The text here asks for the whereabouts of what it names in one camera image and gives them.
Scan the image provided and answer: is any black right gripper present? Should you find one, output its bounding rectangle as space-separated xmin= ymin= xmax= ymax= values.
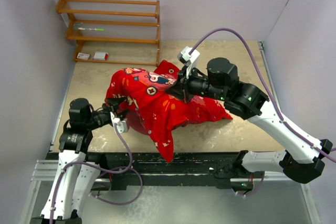
xmin=165 ymin=63 xmax=228 ymax=103

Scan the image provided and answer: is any red printed pillowcase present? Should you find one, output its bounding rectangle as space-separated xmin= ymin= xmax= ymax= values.
xmin=106 ymin=60 xmax=232 ymax=163

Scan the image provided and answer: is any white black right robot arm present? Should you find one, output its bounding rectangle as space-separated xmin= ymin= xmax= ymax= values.
xmin=166 ymin=56 xmax=332 ymax=184

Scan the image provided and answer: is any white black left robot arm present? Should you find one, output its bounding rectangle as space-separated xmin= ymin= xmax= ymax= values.
xmin=30 ymin=97 xmax=129 ymax=223

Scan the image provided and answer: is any white red small box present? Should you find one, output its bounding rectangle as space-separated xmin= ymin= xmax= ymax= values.
xmin=93 ymin=51 xmax=109 ymax=61

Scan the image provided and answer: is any red white card box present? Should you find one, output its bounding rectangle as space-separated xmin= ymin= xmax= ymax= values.
xmin=76 ymin=52 xmax=90 ymax=60

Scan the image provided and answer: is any green white pen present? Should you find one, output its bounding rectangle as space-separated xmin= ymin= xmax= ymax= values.
xmin=73 ymin=23 xmax=104 ymax=31

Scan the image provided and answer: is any wooden shelf rack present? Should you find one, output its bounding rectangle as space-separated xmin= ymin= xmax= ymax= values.
xmin=56 ymin=0 xmax=161 ymax=66

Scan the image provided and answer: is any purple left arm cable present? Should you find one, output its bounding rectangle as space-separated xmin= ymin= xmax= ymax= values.
xmin=49 ymin=125 xmax=133 ymax=224

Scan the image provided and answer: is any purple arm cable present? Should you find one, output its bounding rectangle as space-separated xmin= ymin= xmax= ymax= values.
xmin=192 ymin=27 xmax=336 ymax=163
xmin=49 ymin=125 xmax=133 ymax=224

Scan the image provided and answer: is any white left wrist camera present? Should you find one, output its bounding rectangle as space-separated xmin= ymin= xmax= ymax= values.
xmin=110 ymin=112 xmax=129 ymax=134

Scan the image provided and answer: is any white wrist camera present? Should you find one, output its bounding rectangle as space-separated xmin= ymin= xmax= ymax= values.
xmin=110 ymin=112 xmax=129 ymax=134
xmin=177 ymin=46 xmax=200 ymax=79

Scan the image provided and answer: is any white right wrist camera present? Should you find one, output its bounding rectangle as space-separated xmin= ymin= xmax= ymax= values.
xmin=177 ymin=46 xmax=200 ymax=79

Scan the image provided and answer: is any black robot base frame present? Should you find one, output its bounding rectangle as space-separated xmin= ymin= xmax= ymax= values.
xmin=45 ymin=151 xmax=266 ymax=191

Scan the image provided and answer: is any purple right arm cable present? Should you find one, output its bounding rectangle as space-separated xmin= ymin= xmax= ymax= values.
xmin=192 ymin=27 xmax=336 ymax=163

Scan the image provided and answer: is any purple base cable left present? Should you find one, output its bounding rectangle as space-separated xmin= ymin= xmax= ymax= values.
xmin=88 ymin=165 xmax=144 ymax=206

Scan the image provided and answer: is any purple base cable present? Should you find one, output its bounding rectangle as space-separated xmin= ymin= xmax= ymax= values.
xmin=234 ymin=171 xmax=266 ymax=198
xmin=88 ymin=165 xmax=144 ymax=206

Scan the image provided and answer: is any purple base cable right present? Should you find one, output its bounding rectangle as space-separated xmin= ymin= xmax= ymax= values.
xmin=234 ymin=171 xmax=266 ymax=198

